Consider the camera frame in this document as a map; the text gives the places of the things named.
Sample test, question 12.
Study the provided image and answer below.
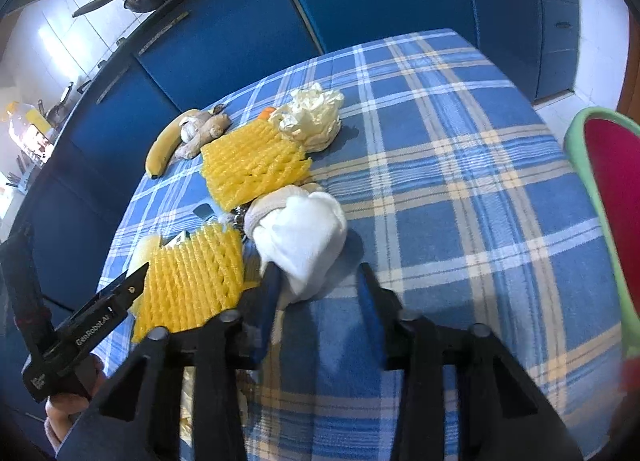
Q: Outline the yellow oil bottle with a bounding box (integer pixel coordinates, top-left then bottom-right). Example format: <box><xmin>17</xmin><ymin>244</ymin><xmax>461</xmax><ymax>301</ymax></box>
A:
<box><xmin>2</xmin><ymin>101</ymin><xmax>53</xmax><ymax>162</ymax></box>

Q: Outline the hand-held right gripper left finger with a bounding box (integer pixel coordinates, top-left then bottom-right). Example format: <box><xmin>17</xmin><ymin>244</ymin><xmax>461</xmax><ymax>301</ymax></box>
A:
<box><xmin>57</xmin><ymin>263</ymin><xmax>282</xmax><ymax>461</ymax></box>

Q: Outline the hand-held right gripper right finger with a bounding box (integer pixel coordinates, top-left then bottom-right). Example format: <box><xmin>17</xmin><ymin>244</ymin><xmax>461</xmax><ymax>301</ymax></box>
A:
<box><xmin>356</xmin><ymin>263</ymin><xmax>586</xmax><ymax>461</ymax></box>

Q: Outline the person's left hand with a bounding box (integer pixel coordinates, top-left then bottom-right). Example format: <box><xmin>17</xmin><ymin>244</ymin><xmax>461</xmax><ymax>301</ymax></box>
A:
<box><xmin>44</xmin><ymin>355</ymin><xmax>107</xmax><ymax>444</ymax></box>

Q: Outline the ginger root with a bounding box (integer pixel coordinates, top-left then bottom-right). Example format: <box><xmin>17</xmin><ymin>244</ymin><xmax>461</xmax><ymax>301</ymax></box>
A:
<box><xmin>172</xmin><ymin>111</ymin><xmax>232</xmax><ymax>161</ymax></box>

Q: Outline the large yellow foam fruit net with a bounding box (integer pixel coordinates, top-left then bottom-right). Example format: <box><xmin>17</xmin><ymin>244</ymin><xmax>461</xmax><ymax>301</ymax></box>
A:
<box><xmin>200</xmin><ymin>120</ymin><xmax>313</xmax><ymax>212</ymax></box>

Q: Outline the blue plaid tablecloth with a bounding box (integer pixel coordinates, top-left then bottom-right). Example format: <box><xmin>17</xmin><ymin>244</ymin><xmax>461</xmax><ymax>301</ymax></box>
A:
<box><xmin>95</xmin><ymin>28</ymin><xmax>626</xmax><ymax>461</ymax></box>

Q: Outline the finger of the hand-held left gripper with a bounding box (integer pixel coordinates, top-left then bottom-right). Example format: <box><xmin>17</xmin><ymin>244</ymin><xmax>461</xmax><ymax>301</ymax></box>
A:
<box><xmin>97</xmin><ymin>262</ymin><xmax>151</xmax><ymax>317</ymax></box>

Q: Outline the yellow banana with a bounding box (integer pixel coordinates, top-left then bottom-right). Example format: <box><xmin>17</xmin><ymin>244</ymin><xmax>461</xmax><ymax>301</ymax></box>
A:
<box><xmin>145</xmin><ymin>109</ymin><xmax>203</xmax><ymax>178</ymax></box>

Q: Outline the white cloth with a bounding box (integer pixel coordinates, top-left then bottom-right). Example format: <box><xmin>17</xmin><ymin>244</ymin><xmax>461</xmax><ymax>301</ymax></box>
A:
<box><xmin>270</xmin><ymin>82</ymin><xmax>345</xmax><ymax>152</ymax></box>
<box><xmin>243</xmin><ymin>184</ymin><xmax>348</xmax><ymax>302</ymax></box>

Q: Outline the small yellow foam fruit net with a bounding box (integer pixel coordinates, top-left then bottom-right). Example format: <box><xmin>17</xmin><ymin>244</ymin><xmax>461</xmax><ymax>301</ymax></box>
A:
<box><xmin>131</xmin><ymin>222</ymin><xmax>246</xmax><ymax>343</ymax></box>

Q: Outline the dark speckled wrapper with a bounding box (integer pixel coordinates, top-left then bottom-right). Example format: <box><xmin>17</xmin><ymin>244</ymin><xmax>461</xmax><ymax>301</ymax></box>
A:
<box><xmin>227</xmin><ymin>206</ymin><xmax>257</xmax><ymax>238</ymax></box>

